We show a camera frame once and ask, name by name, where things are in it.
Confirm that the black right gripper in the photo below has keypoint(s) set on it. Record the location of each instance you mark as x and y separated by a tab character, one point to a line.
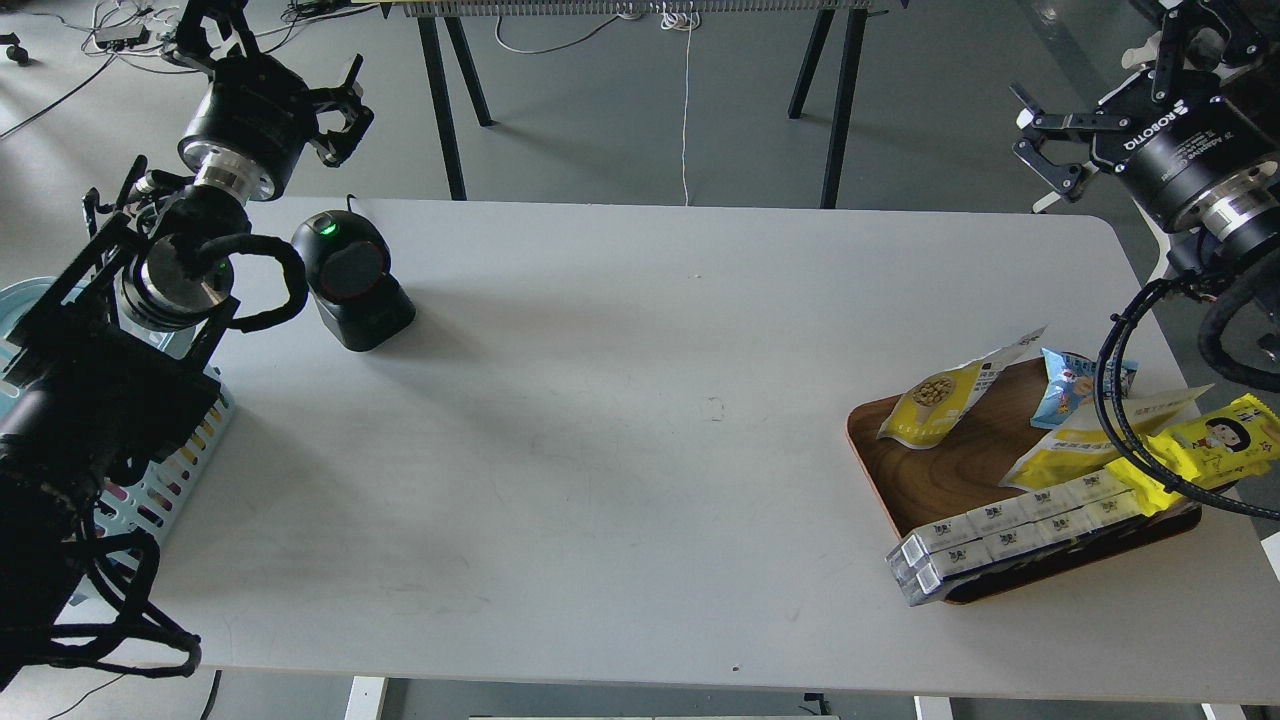
1211	166

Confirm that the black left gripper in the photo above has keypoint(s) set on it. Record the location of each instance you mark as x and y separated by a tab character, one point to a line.
245	125

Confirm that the yellow white nut snack pouch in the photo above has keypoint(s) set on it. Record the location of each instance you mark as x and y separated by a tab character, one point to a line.
928	411

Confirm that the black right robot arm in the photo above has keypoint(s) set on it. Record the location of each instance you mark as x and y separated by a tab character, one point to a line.
1229	273

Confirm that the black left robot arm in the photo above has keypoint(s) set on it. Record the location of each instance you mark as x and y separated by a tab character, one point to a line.
110	360

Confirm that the blue snack packet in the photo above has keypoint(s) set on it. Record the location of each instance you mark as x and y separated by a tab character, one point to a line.
1070	384

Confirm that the yellow white flat snack pouch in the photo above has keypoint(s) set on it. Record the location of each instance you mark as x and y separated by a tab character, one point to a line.
1080	445

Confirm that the yellow cartoon face snack bag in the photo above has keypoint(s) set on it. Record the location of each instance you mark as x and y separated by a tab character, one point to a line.
1223	447

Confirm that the light blue plastic basket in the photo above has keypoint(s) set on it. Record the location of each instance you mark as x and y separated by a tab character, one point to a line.
150	470

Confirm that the white boxed snack row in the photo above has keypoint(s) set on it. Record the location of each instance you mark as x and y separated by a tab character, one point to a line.
1041	503
953	561

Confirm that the black barcode scanner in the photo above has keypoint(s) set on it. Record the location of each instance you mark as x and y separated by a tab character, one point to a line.
347	270

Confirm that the black table legs right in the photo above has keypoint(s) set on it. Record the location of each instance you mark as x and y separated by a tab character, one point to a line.
846	82

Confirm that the brown wooden tray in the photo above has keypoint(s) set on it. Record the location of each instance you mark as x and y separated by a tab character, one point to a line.
964	472

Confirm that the floor power strip with cables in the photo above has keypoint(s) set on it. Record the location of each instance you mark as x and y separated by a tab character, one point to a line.
124	30

